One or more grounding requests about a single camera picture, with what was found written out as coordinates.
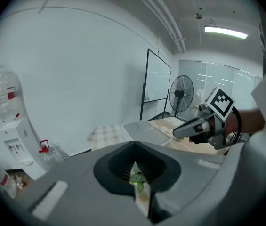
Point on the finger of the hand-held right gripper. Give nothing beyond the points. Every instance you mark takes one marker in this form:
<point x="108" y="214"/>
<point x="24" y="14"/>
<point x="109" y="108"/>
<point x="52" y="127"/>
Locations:
<point x="189" y="127"/>
<point x="199" y="139"/>

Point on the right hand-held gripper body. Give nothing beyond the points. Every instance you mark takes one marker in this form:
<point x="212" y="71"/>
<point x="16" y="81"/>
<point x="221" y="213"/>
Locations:
<point x="220" y="102"/>

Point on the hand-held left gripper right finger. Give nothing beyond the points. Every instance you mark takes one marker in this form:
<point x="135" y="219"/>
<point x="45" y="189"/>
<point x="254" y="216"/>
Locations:
<point x="182" y="173"/>

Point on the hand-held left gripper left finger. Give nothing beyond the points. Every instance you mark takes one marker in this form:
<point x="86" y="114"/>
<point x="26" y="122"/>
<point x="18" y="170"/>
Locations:
<point x="76" y="187"/>

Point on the person's right forearm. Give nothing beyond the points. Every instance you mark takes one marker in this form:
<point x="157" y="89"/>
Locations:
<point x="248" y="121"/>

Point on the black standing fan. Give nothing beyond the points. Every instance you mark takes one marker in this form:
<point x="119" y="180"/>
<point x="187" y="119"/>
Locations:
<point x="181" y="93"/>

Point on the green leaf-patterned object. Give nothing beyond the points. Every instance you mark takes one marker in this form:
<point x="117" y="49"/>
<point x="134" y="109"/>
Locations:
<point x="138" y="179"/>

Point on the black-framed whiteboard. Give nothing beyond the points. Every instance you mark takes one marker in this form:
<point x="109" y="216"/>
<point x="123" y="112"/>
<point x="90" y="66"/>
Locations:
<point x="157" y="79"/>

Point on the checkered cloth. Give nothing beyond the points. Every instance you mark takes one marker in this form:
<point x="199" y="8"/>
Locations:
<point x="107" y="135"/>

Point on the white water dispenser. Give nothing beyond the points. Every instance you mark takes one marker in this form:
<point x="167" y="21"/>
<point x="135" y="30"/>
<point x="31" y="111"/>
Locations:
<point x="22" y="147"/>

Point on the ceiling strip light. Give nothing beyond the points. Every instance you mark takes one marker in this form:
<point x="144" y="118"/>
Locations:
<point x="225" y="32"/>

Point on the red-capped clear water bottle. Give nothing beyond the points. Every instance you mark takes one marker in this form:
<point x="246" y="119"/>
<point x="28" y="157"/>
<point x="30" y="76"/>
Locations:
<point x="3" y="180"/>

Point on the ceiling smoke detector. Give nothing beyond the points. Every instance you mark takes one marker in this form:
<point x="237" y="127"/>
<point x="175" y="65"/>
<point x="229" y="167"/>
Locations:
<point x="198" y="16"/>

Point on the white ceiling conduit pipes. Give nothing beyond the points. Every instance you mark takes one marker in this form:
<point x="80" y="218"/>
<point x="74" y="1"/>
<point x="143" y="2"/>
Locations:
<point x="165" y="18"/>

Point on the large clear water bottle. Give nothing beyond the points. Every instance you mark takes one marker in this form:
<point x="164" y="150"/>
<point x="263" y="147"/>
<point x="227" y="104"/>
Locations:
<point x="5" y="93"/>

